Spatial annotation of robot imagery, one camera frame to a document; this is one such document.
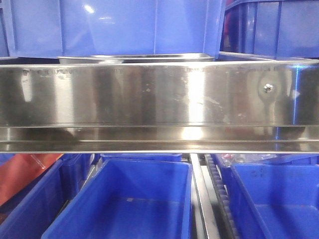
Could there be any silver steel tray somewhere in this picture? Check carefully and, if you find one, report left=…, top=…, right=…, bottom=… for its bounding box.
left=58, top=53, right=215, bottom=64

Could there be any blue bin lower centre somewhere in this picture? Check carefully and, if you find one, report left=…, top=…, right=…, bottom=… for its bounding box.
left=42, top=159, right=192, bottom=239

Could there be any blue bin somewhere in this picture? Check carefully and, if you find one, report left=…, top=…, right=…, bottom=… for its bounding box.
left=42, top=159, right=192, bottom=239
left=0, top=154, right=86, bottom=239
left=227, top=164, right=319, bottom=239

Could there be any blue bin lower right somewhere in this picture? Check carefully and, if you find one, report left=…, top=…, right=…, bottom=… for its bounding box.
left=227, top=164, right=319, bottom=239

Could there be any blue crate upper right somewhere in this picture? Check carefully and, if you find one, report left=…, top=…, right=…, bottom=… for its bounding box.
left=220, top=0, right=319, bottom=59

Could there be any red plastic bag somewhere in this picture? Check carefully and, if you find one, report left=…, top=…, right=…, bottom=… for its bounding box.
left=0, top=153, right=63, bottom=205

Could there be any large blue crate top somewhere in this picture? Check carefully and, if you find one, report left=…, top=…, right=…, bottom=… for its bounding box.
left=0, top=0, right=226, bottom=58

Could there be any blue bin lower left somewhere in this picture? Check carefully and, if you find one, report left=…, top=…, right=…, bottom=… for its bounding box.
left=0, top=154, right=86, bottom=239

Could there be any stainless steel shelf rail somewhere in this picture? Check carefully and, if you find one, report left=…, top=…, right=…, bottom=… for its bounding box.
left=0, top=60, right=319, bottom=153

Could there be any silver bolt on rail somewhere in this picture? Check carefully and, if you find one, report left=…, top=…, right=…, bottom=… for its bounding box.
left=263, top=83, right=274, bottom=93

